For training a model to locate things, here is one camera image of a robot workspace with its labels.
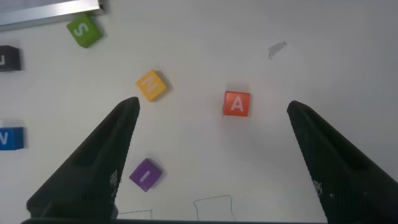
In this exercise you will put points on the clear sign holder BAAI paper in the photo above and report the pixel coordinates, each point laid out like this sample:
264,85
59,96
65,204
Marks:
46,12

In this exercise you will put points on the purple letter I block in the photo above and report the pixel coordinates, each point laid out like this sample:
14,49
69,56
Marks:
145,175

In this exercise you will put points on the green letter S block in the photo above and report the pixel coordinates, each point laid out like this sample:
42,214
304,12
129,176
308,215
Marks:
83,30

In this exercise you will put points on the black letter L block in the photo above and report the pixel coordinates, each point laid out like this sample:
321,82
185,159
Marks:
9,59

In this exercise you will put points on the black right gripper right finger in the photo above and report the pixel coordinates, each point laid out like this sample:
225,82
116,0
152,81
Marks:
339,174

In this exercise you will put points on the orange letter A block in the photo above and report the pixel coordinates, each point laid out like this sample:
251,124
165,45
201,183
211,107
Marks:
237,104

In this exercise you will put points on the blue letter W block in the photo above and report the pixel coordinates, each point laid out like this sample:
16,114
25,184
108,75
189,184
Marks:
11,138

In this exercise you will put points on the yellow letter N block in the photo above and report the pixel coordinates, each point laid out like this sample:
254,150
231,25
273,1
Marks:
151,85

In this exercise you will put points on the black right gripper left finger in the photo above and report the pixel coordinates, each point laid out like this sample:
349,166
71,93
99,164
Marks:
93,171

